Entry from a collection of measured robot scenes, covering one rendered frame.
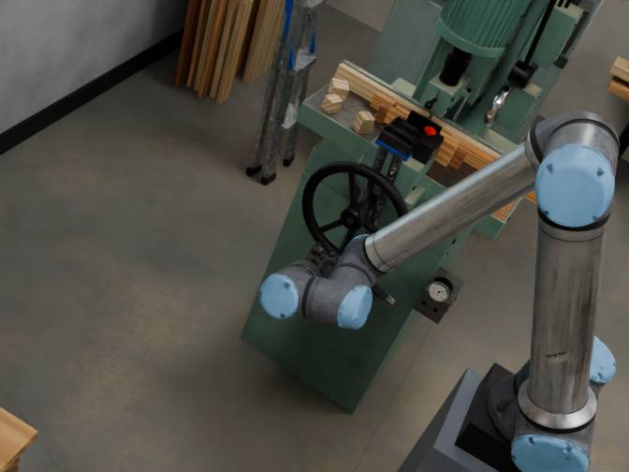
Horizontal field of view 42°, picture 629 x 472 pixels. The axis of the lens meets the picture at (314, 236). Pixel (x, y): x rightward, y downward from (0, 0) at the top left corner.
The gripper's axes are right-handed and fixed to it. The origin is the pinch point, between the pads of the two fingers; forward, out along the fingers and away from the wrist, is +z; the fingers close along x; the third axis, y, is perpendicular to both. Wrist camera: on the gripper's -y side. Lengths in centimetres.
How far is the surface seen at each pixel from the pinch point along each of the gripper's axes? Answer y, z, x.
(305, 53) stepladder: 23, 114, 68
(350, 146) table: 24.3, 16.8, 13.5
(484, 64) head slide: 57, 31, -4
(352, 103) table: 32.2, 26.8, 20.9
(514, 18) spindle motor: 71, 14, -7
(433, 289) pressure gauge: 3.1, 17.9, -23.6
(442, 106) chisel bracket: 44.1, 21.8, -1.3
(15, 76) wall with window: -23, 48, 136
